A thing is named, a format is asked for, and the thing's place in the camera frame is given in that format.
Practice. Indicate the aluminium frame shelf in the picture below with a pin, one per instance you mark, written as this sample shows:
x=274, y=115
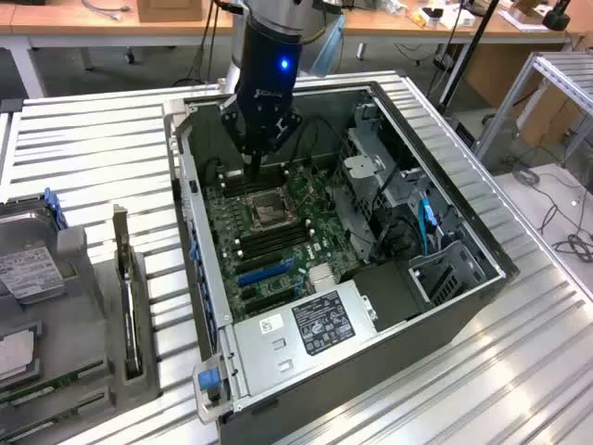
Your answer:
x=533, y=83

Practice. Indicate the black slanted pole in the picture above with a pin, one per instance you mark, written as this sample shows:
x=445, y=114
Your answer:
x=468, y=46

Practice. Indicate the silver power supply unit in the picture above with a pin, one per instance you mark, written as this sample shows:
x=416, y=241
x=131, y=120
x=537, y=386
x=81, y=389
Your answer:
x=296, y=338

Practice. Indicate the long wooden desk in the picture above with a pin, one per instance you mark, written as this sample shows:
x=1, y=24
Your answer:
x=407, y=28

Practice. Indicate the silver metal drive cage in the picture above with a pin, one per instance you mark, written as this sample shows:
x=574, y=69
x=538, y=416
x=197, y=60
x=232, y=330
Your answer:
x=366, y=185

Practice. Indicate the grey metal disk bay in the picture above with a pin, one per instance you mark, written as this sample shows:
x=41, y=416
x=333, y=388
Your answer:
x=447, y=269

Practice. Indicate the grey foam parts rack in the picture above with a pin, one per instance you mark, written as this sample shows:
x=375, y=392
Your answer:
x=92, y=324

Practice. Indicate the blue expansion slot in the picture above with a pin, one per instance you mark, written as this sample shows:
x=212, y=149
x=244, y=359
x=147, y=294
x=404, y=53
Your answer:
x=264, y=272

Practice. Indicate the brown cardboard box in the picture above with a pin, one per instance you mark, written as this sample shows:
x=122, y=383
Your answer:
x=170, y=10

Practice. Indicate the black round device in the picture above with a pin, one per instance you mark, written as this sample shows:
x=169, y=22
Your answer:
x=556, y=16

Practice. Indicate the silver CPU chip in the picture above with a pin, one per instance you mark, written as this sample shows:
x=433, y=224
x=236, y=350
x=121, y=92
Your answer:
x=14, y=353

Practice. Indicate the cardboard box with white label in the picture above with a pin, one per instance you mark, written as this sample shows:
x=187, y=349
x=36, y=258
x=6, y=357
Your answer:
x=549, y=113

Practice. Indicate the silver chipset heatsink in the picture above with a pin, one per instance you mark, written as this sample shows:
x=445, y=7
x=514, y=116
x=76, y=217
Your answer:
x=323, y=275

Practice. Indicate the metal CPU socket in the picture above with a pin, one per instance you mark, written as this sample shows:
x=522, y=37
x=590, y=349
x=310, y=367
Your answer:
x=271, y=209

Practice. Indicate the green motherboard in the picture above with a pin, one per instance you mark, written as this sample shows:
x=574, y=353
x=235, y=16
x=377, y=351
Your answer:
x=278, y=245

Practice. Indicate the hard disk with blue carrier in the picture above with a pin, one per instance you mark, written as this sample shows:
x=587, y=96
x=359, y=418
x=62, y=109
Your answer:
x=28, y=264

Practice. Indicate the wooden desk with white frame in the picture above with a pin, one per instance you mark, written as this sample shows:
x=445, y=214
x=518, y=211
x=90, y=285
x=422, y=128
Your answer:
x=69, y=23

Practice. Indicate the green RAM stick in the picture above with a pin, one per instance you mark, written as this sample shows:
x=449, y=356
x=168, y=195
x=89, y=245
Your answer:
x=46, y=385

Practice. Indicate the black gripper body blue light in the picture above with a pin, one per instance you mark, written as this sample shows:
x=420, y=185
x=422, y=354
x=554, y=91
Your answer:
x=268, y=69

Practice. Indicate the open black PC case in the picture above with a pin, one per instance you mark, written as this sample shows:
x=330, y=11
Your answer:
x=417, y=296

